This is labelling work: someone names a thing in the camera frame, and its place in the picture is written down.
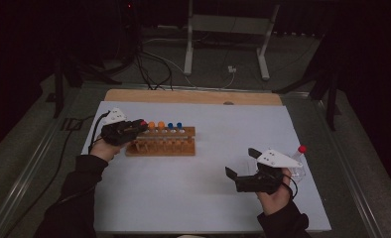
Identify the person's left hand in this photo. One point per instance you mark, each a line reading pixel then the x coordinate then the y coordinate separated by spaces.
pixel 104 150

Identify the power strip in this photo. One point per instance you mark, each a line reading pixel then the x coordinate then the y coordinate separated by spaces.
pixel 294 33

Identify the grey metal stand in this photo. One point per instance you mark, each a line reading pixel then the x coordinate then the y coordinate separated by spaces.
pixel 230 23

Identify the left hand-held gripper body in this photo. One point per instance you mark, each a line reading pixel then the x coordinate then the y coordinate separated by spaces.
pixel 117 134

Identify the person's right hand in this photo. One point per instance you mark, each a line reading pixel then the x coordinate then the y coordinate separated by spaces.
pixel 276 201

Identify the metal rail frame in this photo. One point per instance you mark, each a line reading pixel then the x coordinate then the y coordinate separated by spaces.
pixel 196 88

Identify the orange cap test tube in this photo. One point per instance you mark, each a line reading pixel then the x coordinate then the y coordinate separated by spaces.
pixel 161 125
pixel 151 125

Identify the red cap test tube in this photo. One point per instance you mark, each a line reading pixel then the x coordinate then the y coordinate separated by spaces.
pixel 302 149
pixel 145 123

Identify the wooden test tube rack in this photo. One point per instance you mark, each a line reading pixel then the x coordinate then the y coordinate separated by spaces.
pixel 170 148

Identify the black tripod stand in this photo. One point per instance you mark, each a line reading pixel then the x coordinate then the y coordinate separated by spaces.
pixel 330 99
pixel 58 86

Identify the blue cap test tube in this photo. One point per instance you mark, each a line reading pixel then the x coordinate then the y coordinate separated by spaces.
pixel 179 125
pixel 170 126

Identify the white table sheet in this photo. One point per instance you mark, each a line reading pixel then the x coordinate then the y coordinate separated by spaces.
pixel 190 198

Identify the white plug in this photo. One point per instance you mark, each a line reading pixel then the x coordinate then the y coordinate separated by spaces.
pixel 232 69

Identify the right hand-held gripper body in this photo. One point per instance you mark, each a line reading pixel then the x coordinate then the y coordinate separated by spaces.
pixel 259 183

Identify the black equipment tower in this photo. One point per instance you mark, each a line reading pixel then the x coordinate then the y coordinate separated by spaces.
pixel 129 29

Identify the black floor bracket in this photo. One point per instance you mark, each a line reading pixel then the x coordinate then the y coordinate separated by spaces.
pixel 71 124

